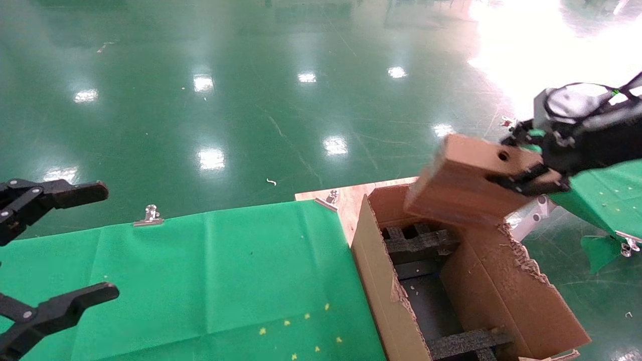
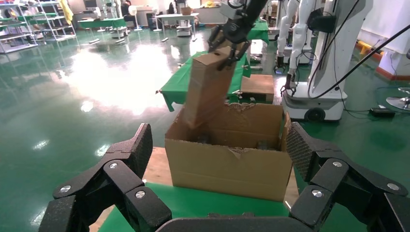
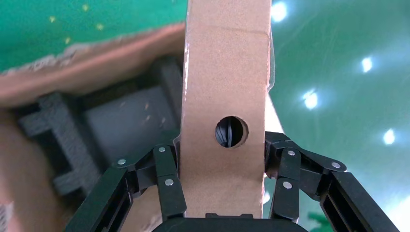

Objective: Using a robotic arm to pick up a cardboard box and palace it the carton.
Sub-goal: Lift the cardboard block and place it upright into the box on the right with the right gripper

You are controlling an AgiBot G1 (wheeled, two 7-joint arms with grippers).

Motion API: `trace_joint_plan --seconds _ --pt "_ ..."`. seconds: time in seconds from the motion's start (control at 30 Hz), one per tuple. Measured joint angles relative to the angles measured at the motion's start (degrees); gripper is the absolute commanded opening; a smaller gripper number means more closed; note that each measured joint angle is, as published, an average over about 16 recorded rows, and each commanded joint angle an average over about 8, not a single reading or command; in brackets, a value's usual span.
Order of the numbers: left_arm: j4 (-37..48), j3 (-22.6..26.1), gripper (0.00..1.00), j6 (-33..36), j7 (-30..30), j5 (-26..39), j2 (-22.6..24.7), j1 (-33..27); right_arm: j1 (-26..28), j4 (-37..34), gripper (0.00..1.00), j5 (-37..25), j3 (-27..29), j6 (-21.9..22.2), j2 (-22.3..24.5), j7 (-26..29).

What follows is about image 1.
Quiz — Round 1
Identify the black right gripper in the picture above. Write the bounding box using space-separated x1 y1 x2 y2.
487 100 642 196

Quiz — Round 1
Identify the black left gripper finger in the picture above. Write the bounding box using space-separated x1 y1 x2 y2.
0 179 109 246
0 282 120 361

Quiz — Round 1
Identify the small brown cardboard box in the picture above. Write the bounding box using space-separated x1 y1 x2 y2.
404 133 547 229

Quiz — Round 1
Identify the large open cardboard carton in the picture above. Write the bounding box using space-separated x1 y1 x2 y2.
351 183 591 361

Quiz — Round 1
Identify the white table leg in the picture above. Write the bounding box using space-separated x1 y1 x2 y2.
507 195 557 241

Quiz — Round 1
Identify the small green table cloth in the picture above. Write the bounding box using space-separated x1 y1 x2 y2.
547 160 642 274

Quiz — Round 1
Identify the large green table cloth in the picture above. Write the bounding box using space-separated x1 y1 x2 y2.
0 200 387 361

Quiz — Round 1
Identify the dark grey inner panel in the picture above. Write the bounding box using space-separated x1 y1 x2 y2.
394 258 467 341

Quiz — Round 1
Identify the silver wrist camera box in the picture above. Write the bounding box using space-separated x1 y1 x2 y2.
533 83 625 128

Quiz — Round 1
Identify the black camera cable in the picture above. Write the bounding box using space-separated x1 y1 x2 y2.
544 73 642 121

